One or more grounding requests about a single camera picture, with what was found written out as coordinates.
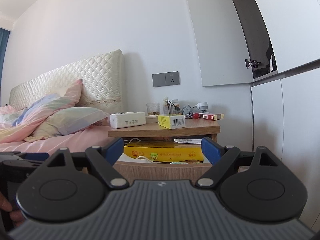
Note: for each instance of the white cloth bag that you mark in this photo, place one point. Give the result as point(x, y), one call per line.
point(139, 159)

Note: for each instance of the grey wall socket panel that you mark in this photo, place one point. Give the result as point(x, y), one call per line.
point(165, 79)

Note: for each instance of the metal door hinge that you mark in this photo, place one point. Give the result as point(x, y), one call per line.
point(252, 64)

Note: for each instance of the pastel striped pillow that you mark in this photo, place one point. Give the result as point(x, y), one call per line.
point(39, 111)

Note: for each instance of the large yellow flat box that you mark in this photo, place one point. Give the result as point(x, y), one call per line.
point(164, 151)

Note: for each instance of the clear drinking glass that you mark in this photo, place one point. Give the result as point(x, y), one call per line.
point(153, 108)

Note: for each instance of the white paper in drawer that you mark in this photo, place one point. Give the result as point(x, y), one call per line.
point(187, 141)

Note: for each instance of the wooden bedside cabinet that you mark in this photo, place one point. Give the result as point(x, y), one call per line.
point(192, 127)

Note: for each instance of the blue curtain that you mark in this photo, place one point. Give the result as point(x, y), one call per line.
point(4, 37)

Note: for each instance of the red cigarette box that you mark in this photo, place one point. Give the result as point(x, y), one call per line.
point(213, 117)

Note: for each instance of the cream quilted headboard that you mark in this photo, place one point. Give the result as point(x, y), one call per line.
point(102, 83)

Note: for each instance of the pink bed sheet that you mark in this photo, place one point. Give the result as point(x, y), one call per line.
point(77, 142)

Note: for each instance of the person's left hand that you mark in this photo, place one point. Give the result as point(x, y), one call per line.
point(15, 215)

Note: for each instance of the white wardrobe door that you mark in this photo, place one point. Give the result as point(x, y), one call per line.
point(220, 41)

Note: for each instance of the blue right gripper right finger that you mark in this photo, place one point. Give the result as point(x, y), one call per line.
point(211, 150)

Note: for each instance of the grey small figurine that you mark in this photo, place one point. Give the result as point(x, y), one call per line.
point(187, 110)

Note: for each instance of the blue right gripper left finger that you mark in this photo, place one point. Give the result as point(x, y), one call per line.
point(113, 150)

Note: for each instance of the pastel front pillow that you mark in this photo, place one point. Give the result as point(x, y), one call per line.
point(68, 121)

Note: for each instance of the small reed diffuser bottle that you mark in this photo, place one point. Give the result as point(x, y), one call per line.
point(166, 106)

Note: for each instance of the white charger plug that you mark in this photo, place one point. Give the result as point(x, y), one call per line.
point(202, 106)

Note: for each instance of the yellow medicine box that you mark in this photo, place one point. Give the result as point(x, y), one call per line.
point(171, 121)

